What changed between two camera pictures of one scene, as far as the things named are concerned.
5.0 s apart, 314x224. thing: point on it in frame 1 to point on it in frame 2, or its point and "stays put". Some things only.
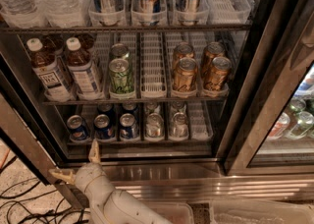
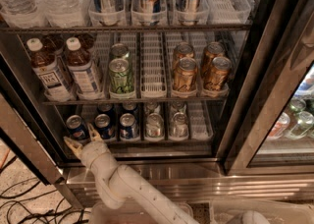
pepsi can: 106,109 stays put
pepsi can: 78,129 stays put
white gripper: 85,175 to 92,152
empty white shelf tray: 152,72 stays put
